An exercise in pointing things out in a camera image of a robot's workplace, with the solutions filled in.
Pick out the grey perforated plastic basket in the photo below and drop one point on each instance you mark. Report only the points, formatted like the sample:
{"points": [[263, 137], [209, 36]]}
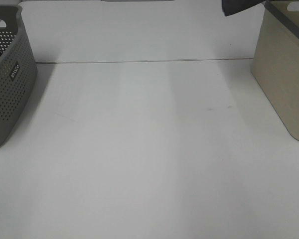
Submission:
{"points": [[18, 70]]}

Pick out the dark grey towel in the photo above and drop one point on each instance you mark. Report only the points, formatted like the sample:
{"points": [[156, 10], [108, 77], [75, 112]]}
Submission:
{"points": [[231, 7]]}

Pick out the beige plastic basket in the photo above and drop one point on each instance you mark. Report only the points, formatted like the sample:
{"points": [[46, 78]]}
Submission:
{"points": [[276, 61]]}

